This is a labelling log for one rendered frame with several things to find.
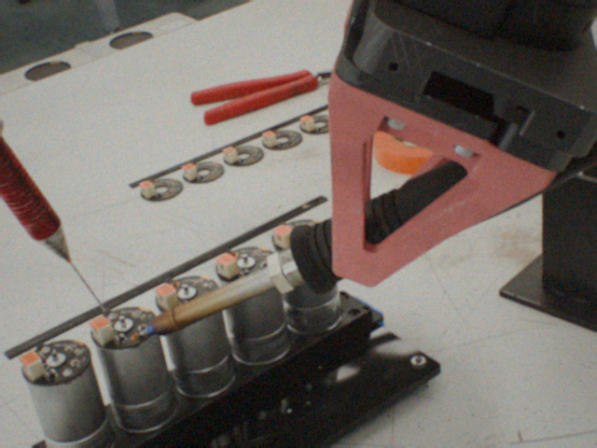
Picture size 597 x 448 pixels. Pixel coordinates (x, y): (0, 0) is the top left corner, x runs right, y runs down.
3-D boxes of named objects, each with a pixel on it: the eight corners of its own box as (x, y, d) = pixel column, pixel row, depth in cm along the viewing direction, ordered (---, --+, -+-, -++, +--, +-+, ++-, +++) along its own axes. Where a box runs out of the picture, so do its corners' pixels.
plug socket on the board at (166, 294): (185, 302, 40) (182, 287, 39) (166, 312, 39) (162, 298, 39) (174, 294, 40) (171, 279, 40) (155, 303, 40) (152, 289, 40)
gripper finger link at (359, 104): (242, 280, 32) (361, 11, 27) (278, 167, 38) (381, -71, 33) (447, 360, 32) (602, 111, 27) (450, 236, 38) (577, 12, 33)
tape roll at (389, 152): (362, 138, 63) (360, 120, 62) (456, 119, 64) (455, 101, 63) (390, 184, 58) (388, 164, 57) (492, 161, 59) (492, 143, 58)
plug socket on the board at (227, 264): (244, 271, 41) (242, 257, 41) (227, 280, 41) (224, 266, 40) (233, 263, 42) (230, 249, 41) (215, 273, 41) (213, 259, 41)
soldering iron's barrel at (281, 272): (164, 355, 38) (315, 290, 35) (139, 324, 37) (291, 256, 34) (173, 330, 39) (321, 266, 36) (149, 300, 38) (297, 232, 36)
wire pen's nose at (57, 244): (44, 266, 34) (21, 236, 33) (63, 241, 35) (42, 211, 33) (69, 273, 33) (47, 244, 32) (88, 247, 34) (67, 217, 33)
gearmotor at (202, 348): (250, 393, 42) (230, 290, 40) (200, 423, 41) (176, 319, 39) (216, 366, 44) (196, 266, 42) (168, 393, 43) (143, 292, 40)
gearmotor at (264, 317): (304, 361, 44) (288, 260, 41) (256, 389, 43) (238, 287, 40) (270, 336, 45) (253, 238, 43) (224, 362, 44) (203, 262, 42)
